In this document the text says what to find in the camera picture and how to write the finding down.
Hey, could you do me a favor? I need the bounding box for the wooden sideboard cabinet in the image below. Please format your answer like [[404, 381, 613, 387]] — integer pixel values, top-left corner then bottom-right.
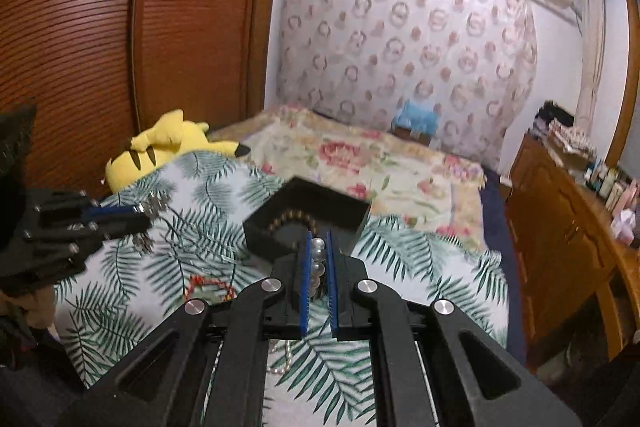
[[506, 135, 639, 369]]

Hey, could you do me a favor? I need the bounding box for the pink tissue box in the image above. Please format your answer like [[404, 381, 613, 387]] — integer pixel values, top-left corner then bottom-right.
[[611, 208, 637, 246]]

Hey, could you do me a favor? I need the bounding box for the red string bracelet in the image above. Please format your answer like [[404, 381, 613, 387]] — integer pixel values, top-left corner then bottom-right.
[[184, 274, 238, 306]]

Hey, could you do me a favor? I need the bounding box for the yellow Pikachu plush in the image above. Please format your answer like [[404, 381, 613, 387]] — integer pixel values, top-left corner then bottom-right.
[[104, 109, 250, 194]]

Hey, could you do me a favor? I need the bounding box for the blue plush toy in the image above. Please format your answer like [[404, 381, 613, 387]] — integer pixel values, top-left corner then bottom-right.
[[390, 100, 439, 136]]

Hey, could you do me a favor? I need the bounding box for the white pearl necklace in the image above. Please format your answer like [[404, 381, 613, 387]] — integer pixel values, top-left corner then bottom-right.
[[267, 235, 328, 377]]

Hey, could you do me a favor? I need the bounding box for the brown wooden bead bracelet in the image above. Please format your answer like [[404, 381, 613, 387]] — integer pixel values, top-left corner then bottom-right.
[[264, 208, 321, 238]]

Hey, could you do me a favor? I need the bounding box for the floral bed quilt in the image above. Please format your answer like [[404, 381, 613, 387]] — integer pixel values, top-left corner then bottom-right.
[[208, 105, 486, 251]]

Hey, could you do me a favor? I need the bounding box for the stack of folded clothes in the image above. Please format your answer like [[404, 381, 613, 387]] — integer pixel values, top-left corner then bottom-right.
[[529, 101, 597, 170]]

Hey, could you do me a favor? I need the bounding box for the person's left hand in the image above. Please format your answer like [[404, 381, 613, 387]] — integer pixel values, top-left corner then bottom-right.
[[0, 286, 55, 329]]

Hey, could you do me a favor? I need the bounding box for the beige side curtain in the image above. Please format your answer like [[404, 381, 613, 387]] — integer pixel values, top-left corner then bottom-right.
[[574, 0, 605, 135]]

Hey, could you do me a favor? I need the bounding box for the patterned lace curtain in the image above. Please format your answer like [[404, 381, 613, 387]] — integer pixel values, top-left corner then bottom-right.
[[277, 0, 537, 168]]

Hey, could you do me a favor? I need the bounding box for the silver charm bracelet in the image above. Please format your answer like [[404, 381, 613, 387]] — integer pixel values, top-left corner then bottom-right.
[[131, 193, 172, 254]]

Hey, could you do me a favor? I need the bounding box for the pink bottle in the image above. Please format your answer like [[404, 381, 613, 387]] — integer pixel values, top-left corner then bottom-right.
[[622, 179, 639, 210]]

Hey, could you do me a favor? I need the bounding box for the navy blue bed sheet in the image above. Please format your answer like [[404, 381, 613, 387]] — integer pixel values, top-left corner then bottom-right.
[[480, 167, 527, 365]]

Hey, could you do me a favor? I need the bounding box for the wooden wardrobe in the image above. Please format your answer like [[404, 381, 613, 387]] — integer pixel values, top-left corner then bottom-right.
[[1, 0, 270, 194]]

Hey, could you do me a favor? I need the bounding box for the black jewelry box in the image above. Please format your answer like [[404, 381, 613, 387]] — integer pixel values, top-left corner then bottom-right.
[[243, 176, 371, 262]]

